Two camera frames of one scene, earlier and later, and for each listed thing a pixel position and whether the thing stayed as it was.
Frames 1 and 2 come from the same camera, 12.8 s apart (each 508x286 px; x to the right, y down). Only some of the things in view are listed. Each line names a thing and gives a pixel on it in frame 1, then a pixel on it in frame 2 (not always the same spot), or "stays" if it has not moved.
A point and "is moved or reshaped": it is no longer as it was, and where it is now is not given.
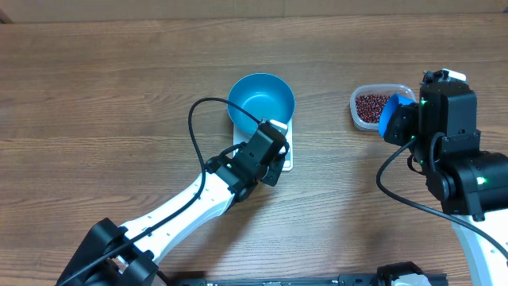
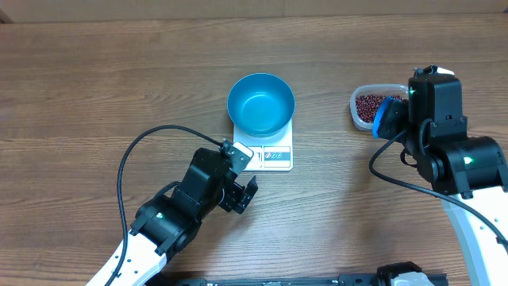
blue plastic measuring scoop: x=392 y=104 is moved or reshaped
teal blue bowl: x=263 y=94 stays
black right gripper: x=402 y=125 stays
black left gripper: x=275 y=176 → x=240 y=197
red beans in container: x=369 y=106 stays
